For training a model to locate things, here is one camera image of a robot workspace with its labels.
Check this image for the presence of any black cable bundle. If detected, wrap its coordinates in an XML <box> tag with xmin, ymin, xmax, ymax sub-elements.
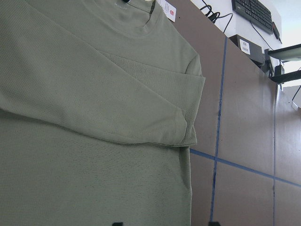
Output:
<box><xmin>199</xmin><ymin>0</ymin><xmax>234</xmax><ymax>33</ymax></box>

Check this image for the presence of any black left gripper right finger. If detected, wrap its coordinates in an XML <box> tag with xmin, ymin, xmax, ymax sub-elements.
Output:
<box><xmin>208</xmin><ymin>221</ymin><xmax>220</xmax><ymax>226</ymax></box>

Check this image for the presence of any white shirt price tag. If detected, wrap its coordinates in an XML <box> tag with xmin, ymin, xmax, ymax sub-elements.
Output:
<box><xmin>157</xmin><ymin>0</ymin><xmax>176</xmax><ymax>22</ymax></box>

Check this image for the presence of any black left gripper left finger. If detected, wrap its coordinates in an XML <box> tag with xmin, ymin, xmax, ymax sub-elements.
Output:
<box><xmin>112</xmin><ymin>222</ymin><xmax>123</xmax><ymax>226</ymax></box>

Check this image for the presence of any black box with label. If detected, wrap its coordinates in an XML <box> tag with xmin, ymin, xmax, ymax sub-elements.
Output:
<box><xmin>229</xmin><ymin>34</ymin><xmax>264</xmax><ymax>66</ymax></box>

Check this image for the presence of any black keyboard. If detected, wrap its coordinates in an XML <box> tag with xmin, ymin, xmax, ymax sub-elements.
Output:
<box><xmin>231</xmin><ymin>0</ymin><xmax>273</xmax><ymax>34</ymax></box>

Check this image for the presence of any green long-sleeve shirt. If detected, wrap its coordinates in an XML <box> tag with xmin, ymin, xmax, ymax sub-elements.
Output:
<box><xmin>0</xmin><ymin>0</ymin><xmax>205</xmax><ymax>226</ymax></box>

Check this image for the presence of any blue tape line crosswise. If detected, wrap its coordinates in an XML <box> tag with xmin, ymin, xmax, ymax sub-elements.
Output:
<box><xmin>190</xmin><ymin>149</ymin><xmax>301</xmax><ymax>187</ymax></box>

